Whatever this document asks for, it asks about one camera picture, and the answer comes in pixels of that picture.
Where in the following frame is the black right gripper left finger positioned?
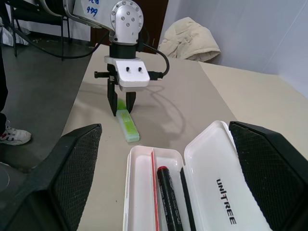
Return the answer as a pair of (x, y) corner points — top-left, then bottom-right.
(0, 124), (103, 231)

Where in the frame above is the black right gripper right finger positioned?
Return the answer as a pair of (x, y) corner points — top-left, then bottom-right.
(228, 121), (308, 231)

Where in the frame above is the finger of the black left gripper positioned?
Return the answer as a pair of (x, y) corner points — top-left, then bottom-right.
(125, 91), (137, 113)
(107, 81), (118, 117)

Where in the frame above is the green highlighter marker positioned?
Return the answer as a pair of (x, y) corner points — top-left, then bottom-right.
(116, 100), (141, 143)

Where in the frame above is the white Unitree pencil case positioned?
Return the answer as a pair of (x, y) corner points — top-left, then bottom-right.
(122, 120), (272, 231)

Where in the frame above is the black marker with red band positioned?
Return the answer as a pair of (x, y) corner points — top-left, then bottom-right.
(156, 166), (185, 231)

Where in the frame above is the black metal chair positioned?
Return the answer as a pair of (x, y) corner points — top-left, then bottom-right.
(11, 0), (72, 61)

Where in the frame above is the white sneaker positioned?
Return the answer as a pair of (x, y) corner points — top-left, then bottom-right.
(0, 125), (32, 145)

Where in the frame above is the beige padded jacket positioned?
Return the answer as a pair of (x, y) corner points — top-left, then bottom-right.
(158, 17), (221, 64)

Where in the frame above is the grey bag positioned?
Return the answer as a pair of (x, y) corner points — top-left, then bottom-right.
(0, 23), (31, 46)

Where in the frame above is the person's dark trouser leg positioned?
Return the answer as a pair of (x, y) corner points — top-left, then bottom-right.
(0, 44), (8, 126)

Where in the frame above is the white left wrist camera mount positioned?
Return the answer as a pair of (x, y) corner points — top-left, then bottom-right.
(103, 55), (150, 92)

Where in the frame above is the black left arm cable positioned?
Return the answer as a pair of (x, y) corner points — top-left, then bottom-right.
(138, 25), (170, 81)

